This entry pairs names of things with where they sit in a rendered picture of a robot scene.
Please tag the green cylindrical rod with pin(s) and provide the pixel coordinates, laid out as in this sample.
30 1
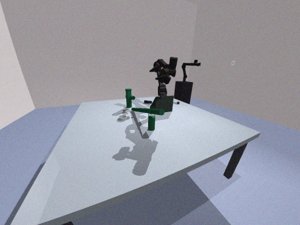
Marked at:
147 110

